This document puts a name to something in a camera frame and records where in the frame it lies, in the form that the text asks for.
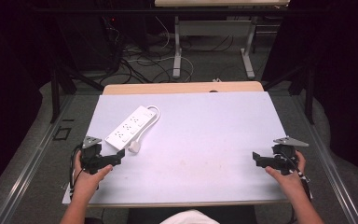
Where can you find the white table mat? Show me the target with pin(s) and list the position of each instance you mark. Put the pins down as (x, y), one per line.
(192, 146)

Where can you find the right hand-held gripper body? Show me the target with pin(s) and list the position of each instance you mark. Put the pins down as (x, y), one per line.
(284, 154)

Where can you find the white desk with metal legs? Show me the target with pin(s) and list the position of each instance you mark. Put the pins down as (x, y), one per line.
(214, 28)

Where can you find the black metal stand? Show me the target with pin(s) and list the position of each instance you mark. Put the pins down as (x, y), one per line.
(59, 90)
(304, 90)

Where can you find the person's right hand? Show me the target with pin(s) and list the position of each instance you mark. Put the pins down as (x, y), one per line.
(289, 182)

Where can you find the white plug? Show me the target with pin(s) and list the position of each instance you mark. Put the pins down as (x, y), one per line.
(134, 147)

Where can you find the dark computer tower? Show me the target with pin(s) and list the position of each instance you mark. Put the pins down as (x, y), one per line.
(84, 40)

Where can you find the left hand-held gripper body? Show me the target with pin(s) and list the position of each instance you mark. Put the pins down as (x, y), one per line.
(90, 157)

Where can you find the wooden table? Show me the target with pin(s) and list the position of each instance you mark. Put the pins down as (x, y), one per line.
(180, 87)

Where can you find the person's left hand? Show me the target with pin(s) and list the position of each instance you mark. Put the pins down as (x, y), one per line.
(88, 182)

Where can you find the aluminium floor rail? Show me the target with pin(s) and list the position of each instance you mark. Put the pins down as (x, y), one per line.
(326, 161)
(31, 161)

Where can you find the person's white shorts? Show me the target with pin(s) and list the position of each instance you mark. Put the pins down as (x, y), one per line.
(191, 217)

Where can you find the white power strip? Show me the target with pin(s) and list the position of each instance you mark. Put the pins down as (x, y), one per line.
(130, 127)

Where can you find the black chair seat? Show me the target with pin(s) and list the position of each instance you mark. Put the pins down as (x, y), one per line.
(239, 214)

